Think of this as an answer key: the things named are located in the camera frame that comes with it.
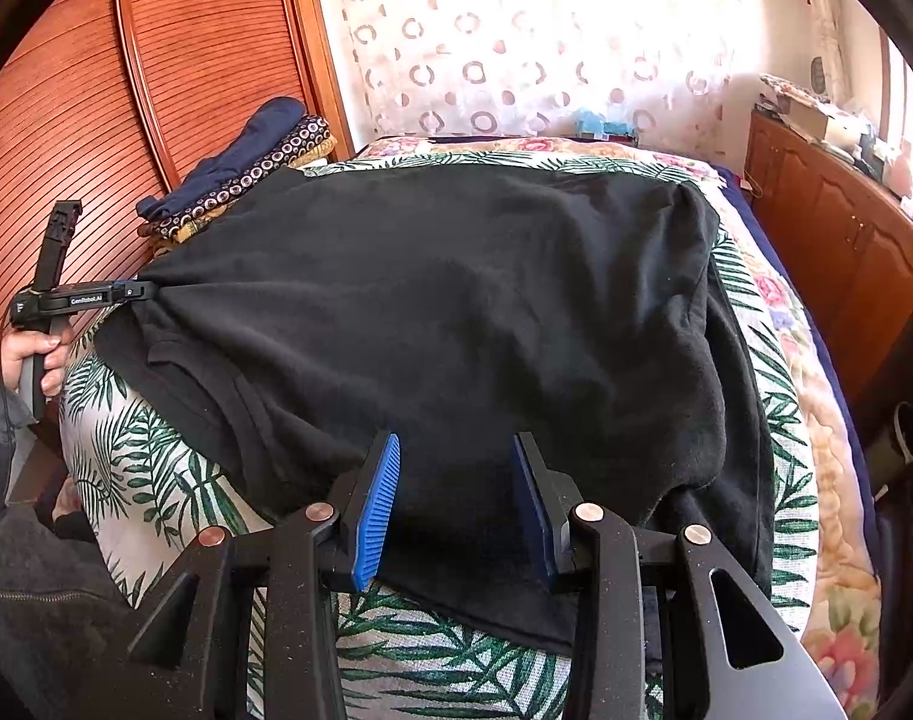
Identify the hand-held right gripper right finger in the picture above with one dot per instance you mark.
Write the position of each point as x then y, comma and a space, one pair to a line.
535, 521

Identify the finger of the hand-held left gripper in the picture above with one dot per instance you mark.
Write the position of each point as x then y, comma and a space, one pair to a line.
137, 291

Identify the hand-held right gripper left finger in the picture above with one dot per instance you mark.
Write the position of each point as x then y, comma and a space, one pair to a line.
374, 521

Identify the black printed t-shirt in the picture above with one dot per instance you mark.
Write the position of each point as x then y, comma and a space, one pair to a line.
464, 315

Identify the person's left hand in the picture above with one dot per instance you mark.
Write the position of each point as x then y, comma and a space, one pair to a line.
51, 364

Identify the wooden slatted wardrobe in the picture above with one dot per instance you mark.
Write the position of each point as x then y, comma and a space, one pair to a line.
88, 127

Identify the leaf print bedsheet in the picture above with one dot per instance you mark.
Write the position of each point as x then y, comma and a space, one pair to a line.
148, 465

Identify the navy folded garment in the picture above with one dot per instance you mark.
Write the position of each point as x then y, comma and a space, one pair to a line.
253, 146

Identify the navy circle-patterned garment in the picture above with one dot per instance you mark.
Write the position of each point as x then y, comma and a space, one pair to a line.
276, 159

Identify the person's grey jacket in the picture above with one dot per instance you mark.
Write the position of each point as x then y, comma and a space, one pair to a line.
36, 615

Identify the floral blanket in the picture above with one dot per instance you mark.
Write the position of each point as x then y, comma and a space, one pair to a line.
839, 615

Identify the dark bulky object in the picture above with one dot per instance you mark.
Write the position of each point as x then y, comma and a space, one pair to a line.
910, 577

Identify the blue packet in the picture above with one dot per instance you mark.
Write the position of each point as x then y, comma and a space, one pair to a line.
599, 124

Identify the wooden cabinet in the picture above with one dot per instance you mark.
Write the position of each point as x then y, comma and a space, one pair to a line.
839, 217

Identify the circle print sheer curtain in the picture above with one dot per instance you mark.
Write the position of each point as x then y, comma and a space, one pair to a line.
539, 30

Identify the cardboard box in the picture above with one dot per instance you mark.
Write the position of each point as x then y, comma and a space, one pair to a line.
809, 116

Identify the floral patterned cloth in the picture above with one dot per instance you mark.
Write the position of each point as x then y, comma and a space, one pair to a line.
790, 86

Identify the grey oval ornament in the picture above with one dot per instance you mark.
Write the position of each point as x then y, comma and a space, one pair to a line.
817, 75

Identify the bright window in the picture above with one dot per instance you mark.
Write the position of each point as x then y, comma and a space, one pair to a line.
910, 127

